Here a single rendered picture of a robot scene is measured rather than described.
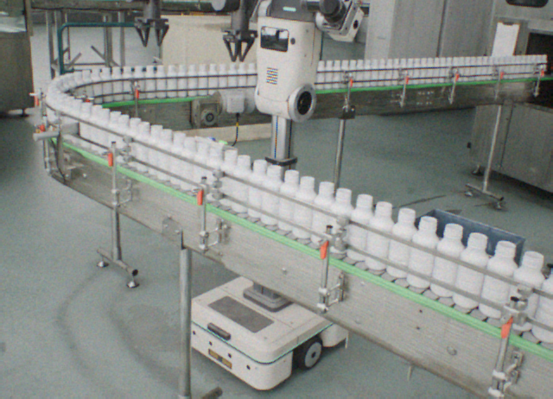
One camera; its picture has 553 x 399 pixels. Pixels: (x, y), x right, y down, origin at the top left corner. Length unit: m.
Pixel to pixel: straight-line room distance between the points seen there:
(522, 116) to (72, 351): 3.95
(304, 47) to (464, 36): 6.24
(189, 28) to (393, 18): 2.85
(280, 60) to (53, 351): 1.65
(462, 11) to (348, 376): 6.26
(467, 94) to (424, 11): 3.46
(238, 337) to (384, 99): 2.06
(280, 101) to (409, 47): 5.54
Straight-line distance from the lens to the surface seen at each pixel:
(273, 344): 2.51
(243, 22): 1.86
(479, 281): 1.39
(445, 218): 2.09
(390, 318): 1.50
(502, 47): 5.49
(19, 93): 6.96
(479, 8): 8.59
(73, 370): 2.84
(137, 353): 2.89
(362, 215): 1.49
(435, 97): 4.33
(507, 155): 5.50
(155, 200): 2.03
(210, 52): 5.81
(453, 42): 8.34
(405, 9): 7.69
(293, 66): 2.32
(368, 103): 3.94
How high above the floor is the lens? 1.68
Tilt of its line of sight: 20 degrees down
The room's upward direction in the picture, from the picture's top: 3 degrees clockwise
